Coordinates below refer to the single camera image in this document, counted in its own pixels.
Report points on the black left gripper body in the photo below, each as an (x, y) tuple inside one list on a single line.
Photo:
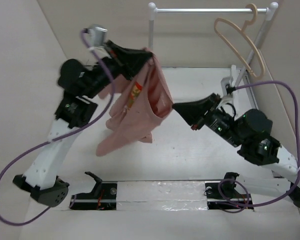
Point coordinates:
[(103, 77)]

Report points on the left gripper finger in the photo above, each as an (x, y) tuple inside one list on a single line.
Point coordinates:
[(132, 68), (132, 53)]

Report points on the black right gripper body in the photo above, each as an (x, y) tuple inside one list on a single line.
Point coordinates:
[(219, 123)]

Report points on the pink t-shirt with pixel print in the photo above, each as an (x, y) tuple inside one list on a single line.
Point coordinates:
[(143, 104)]

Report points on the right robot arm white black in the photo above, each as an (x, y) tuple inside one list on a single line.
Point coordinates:
[(251, 134)]

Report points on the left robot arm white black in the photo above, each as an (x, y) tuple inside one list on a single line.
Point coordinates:
[(80, 85)]

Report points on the wooden clothes hanger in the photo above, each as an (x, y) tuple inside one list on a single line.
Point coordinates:
[(237, 40)]

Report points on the white clothes rack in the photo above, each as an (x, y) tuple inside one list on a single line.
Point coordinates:
[(194, 58)]

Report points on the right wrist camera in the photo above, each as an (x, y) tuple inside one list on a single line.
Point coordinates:
[(226, 85)]

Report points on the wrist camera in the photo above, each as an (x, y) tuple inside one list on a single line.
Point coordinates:
[(226, 85), (97, 34)]

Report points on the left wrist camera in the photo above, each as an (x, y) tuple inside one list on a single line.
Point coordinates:
[(97, 34)]

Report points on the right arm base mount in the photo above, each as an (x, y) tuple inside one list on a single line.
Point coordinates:
[(231, 190)]

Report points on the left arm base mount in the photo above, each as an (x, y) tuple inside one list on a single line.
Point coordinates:
[(102, 197)]

